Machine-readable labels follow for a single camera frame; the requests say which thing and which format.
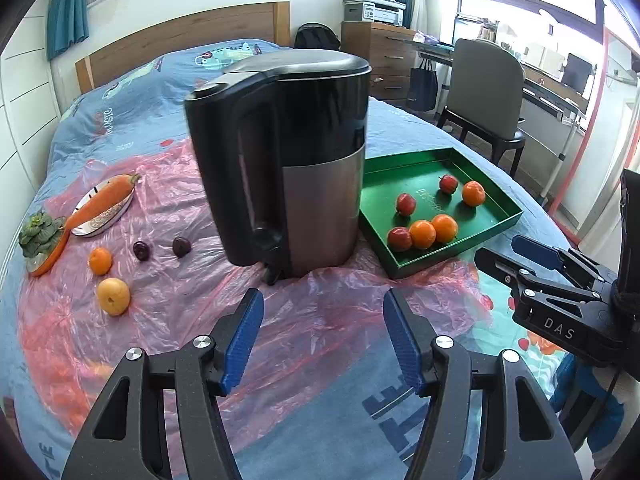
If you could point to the dark plum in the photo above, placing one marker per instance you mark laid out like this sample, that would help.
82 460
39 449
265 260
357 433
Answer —
141 250
181 246

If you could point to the orange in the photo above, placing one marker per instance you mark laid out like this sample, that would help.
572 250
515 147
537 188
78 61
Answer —
446 226
422 234
100 261
473 193

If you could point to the dark tote bag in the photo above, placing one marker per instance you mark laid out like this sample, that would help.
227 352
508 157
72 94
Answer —
421 87

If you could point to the blue printed bedsheet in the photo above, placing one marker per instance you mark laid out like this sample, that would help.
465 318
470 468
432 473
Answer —
150 90

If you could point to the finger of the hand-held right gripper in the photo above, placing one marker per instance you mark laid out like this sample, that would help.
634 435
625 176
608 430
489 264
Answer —
500 265
537 251

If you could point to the yellow apple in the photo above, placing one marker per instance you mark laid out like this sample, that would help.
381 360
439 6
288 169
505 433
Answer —
113 296

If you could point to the orange plate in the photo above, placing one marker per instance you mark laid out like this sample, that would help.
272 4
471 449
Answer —
52 255

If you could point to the black silver electric kettle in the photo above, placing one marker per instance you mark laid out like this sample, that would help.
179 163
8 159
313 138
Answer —
310 170

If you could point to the wooden headboard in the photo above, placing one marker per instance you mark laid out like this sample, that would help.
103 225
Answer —
180 40

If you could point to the pink plastic sheet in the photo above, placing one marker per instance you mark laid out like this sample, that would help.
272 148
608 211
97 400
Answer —
310 320

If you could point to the white oval plate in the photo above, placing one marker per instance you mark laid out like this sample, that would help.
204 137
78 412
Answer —
107 220

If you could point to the carrot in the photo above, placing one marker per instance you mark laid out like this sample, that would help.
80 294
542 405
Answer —
100 202

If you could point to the green leafy vegetable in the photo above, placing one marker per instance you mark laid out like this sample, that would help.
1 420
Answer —
39 232

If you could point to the white printer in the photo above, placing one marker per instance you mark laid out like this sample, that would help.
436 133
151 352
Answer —
375 9

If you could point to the wooden drawer cabinet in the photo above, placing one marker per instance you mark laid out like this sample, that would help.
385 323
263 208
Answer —
380 60

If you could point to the grey chair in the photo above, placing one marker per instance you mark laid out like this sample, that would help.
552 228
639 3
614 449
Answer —
485 90

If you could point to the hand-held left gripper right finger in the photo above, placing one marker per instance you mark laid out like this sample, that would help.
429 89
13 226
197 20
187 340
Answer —
402 340

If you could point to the black backpack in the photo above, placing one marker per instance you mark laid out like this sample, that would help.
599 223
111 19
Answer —
317 37

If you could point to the small red apple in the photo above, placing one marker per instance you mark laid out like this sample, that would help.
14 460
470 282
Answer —
448 184
399 239
406 204

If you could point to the desk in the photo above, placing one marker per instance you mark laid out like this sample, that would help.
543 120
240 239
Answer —
545 92

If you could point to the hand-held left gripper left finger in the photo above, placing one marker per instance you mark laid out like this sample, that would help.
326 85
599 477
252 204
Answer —
242 340

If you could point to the black monitor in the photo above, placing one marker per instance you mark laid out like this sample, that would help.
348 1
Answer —
577 75

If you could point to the green tray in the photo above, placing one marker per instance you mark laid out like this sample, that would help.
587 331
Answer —
400 175

